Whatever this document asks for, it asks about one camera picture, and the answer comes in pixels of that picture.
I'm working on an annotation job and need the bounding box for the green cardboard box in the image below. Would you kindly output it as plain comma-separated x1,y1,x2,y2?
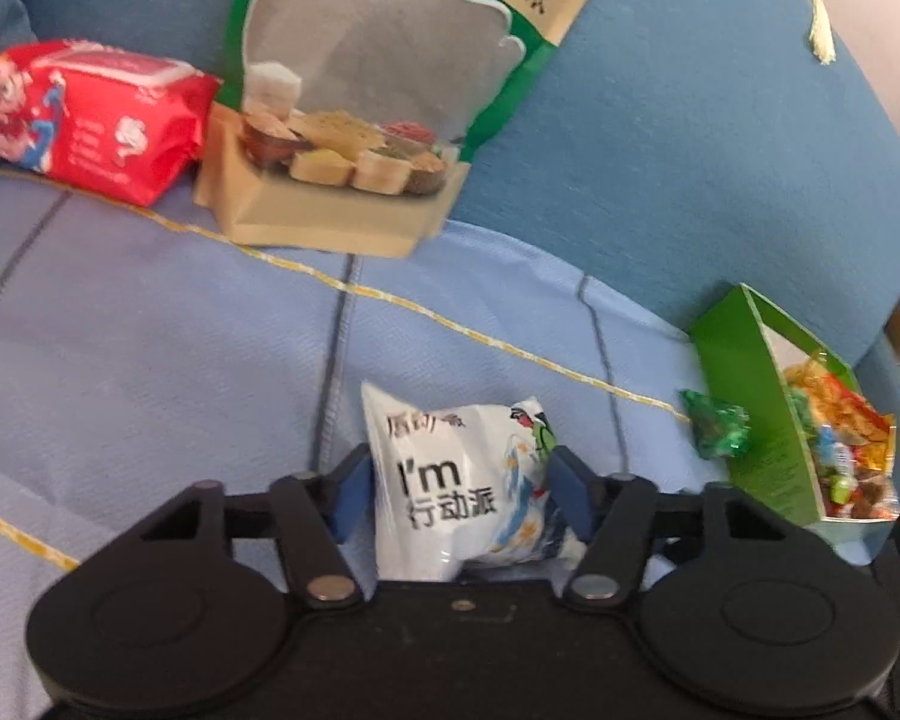
690,283,900,548

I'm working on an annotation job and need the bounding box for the pile of mixed snacks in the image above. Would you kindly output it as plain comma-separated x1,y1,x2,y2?
784,349,900,522

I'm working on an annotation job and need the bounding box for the light blue checked blanket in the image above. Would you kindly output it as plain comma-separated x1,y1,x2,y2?
0,165,886,691

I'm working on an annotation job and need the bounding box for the tan grain pouch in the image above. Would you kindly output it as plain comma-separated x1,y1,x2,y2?
193,0,631,260

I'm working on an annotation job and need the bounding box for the red tissue packet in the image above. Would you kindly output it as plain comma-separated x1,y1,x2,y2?
0,39,222,207

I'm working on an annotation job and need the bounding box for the green candy wrapper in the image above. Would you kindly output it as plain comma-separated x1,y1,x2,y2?
679,388,752,460

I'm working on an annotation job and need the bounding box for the white snack packet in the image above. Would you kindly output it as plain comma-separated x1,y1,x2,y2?
360,381,586,584

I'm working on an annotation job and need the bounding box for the cream tassel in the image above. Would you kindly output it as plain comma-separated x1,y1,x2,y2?
804,0,839,65

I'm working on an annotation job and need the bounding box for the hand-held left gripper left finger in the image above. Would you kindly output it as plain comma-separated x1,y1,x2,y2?
120,444,374,611

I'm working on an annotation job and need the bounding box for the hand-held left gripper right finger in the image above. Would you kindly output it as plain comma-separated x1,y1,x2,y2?
547,446,811,610

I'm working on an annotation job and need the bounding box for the blue sofa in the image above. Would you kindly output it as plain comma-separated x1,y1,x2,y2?
0,0,900,563

